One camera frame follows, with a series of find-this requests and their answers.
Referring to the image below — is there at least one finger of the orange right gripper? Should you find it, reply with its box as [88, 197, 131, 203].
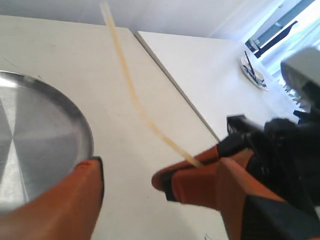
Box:
[151, 144, 253, 208]

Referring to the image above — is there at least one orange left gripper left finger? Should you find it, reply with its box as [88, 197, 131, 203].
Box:
[0, 157, 104, 240]

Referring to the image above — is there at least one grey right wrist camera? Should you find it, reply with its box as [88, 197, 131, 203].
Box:
[280, 47, 320, 104]

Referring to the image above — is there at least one round silver metal plate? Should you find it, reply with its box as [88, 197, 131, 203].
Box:
[0, 71, 94, 214]

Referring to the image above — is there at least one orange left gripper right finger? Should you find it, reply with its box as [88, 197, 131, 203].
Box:
[216, 157, 320, 240]

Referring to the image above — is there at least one blue patterned white plate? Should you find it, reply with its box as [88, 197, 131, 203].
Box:
[240, 51, 269, 91]

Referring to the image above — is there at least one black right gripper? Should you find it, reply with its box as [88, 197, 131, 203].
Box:
[218, 114, 320, 218]

